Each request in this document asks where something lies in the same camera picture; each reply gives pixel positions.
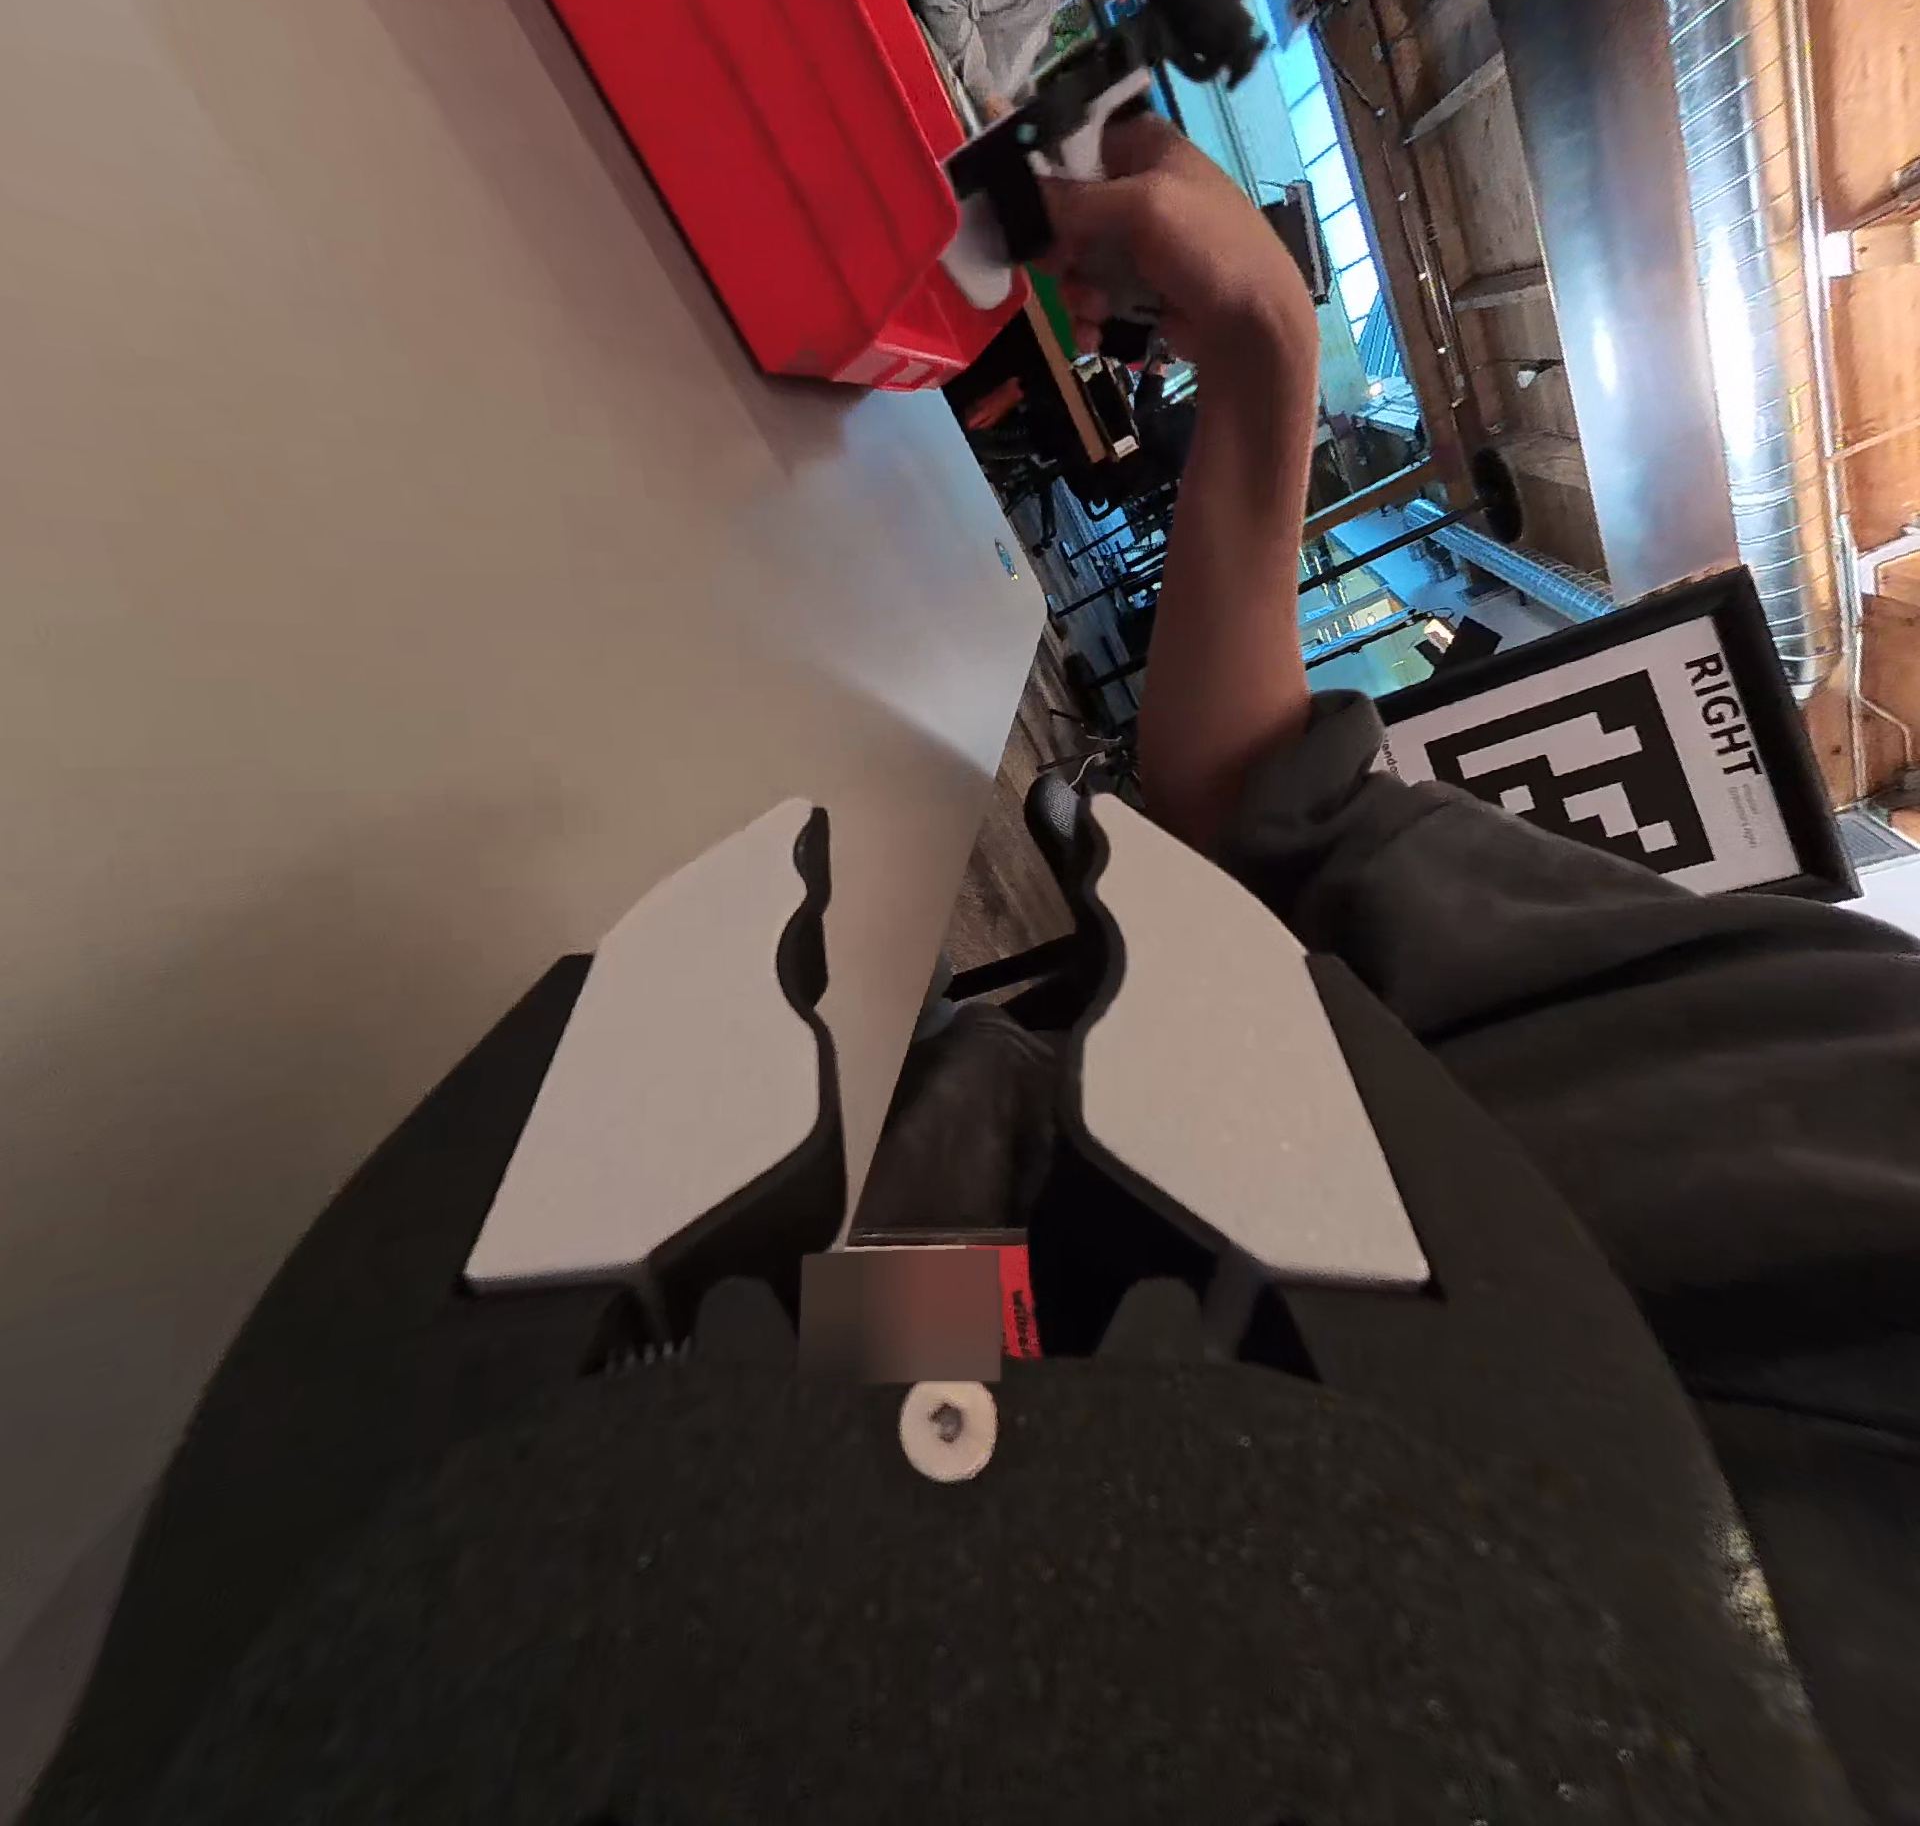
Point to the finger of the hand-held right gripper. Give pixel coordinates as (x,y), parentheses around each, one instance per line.
(983,261)

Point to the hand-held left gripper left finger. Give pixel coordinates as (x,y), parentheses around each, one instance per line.
(661,1082)

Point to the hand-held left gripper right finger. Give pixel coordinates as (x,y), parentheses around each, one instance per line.
(1247,1093)

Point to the red plastic bin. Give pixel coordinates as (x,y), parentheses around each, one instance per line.
(750,116)

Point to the person's right forearm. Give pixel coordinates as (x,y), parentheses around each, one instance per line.
(1231,597)

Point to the person's right hand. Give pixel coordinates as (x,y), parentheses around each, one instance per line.
(1170,236)

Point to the green box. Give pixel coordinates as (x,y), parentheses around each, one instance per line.
(1067,313)

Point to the wooden table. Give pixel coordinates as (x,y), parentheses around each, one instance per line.
(1051,356)

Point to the person's black chair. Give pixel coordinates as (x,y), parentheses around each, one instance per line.
(1037,866)

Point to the printed marker board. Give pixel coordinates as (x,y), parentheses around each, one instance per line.
(1637,777)

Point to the silver ventilation duct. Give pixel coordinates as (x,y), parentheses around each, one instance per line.
(1681,207)

